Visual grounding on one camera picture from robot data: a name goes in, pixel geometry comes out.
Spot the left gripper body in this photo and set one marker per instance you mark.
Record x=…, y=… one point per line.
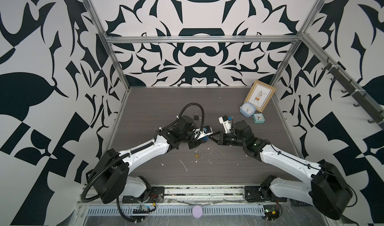
x=187, y=138

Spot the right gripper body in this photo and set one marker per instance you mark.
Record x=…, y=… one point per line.
x=230, y=140

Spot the small brass padlock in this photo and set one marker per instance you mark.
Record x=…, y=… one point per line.
x=197, y=154

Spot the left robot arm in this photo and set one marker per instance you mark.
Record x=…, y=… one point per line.
x=110, y=179

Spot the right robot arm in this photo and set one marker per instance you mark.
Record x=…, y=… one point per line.
x=319, y=185

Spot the green square alarm clock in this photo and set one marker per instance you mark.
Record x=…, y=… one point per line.
x=258, y=118

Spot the blue round alarm clock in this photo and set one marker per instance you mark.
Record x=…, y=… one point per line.
x=247, y=109

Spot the purple round cap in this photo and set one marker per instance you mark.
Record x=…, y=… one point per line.
x=197, y=211

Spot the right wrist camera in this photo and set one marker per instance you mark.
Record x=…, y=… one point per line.
x=227, y=123

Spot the wooden picture frame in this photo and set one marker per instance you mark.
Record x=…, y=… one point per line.
x=259, y=95

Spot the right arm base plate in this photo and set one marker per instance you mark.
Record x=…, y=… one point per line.
x=256, y=194

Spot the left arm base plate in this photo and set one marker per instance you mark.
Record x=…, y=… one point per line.
x=150, y=194

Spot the black wall hook rack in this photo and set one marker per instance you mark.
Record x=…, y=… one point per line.
x=361, y=96

